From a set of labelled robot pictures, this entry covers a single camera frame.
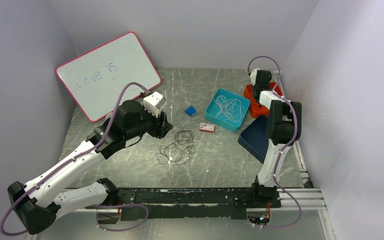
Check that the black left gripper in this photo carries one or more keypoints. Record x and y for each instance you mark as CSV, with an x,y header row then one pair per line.
x,y
161,126

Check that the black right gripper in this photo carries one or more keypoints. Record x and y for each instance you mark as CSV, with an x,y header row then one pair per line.
x,y
254,87

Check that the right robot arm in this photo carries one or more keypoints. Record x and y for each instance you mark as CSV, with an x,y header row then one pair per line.
x,y
282,129

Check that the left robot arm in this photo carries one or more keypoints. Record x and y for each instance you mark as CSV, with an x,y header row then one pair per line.
x,y
44,199

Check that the small blue stamp block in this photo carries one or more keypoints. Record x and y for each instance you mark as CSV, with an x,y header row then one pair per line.
x,y
190,111

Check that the orange plastic bin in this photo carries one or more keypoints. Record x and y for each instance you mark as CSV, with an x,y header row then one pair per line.
x,y
253,102

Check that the red white small card box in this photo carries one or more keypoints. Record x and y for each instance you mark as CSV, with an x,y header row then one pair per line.
x,y
207,127

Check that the light blue plastic bin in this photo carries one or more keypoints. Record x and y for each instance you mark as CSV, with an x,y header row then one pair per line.
x,y
227,110

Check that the dark blue plastic bin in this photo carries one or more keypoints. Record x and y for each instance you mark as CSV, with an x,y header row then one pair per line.
x,y
254,138

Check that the pink framed whiteboard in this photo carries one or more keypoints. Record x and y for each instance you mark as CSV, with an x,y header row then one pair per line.
x,y
96,78

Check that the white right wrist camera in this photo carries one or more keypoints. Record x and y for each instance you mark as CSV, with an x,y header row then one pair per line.
x,y
253,75

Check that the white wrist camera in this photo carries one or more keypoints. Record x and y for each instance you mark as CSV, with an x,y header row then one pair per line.
x,y
253,75
154,103

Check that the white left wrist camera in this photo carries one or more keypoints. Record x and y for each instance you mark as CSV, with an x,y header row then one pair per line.
x,y
154,103

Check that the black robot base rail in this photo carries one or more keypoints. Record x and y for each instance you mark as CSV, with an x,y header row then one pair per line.
x,y
178,203

